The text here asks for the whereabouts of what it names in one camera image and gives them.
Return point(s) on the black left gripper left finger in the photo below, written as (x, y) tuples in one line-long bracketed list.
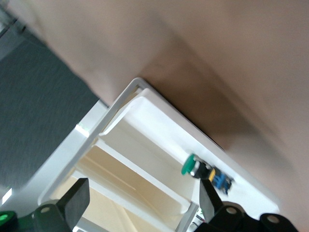
[(70, 205)]

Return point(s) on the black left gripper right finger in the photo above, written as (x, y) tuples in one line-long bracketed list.
[(210, 205)]

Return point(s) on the green push button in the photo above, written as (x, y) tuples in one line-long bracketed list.
[(189, 166)]

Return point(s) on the brown table mat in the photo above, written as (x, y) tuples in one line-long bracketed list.
[(217, 60)]

